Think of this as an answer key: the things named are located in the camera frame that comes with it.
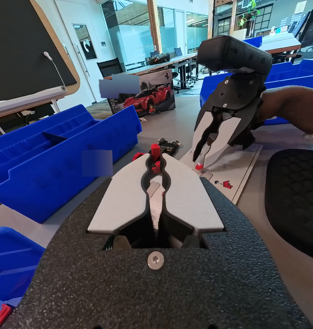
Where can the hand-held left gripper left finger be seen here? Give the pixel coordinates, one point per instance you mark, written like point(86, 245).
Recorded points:
point(120, 200)

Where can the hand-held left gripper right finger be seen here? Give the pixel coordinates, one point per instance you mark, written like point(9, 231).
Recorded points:
point(192, 203)

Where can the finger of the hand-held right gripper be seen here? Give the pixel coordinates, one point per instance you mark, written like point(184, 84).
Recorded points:
point(227, 136)
point(198, 136)

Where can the small red lego slope piece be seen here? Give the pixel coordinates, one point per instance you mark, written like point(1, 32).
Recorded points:
point(198, 167)

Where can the red lego sub-assembly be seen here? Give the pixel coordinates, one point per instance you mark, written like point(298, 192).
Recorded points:
point(155, 150)

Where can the lego instruction booklet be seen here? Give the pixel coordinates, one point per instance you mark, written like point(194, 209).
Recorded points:
point(238, 167)

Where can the partly built lego car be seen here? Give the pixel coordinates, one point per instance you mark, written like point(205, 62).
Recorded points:
point(166, 147)

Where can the lego set box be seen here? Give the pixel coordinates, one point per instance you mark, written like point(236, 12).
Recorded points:
point(156, 95)

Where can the long red lego piece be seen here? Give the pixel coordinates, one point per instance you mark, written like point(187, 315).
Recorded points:
point(1, 315)

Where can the person's right hand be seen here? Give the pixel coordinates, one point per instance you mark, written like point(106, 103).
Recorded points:
point(287, 105)

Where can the long wooden desk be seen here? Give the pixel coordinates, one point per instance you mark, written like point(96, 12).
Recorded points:
point(182, 58)

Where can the white desk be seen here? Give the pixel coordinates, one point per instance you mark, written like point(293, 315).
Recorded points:
point(279, 41)

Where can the blue office chair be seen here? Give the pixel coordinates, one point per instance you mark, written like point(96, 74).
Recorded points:
point(178, 51)
point(154, 54)

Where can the green potted plant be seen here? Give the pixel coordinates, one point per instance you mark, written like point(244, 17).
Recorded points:
point(241, 20)

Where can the large blue storage bin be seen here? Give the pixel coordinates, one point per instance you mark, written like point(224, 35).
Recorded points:
point(43, 180)

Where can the black backpack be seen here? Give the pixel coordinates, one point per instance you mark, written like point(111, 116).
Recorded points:
point(160, 58)

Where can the white door with window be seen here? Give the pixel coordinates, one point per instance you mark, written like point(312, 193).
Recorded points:
point(66, 77)

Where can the white board stand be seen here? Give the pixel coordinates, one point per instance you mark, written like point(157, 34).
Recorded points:
point(25, 99)

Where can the black board wooden frame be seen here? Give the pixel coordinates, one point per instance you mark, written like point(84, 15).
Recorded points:
point(23, 46)

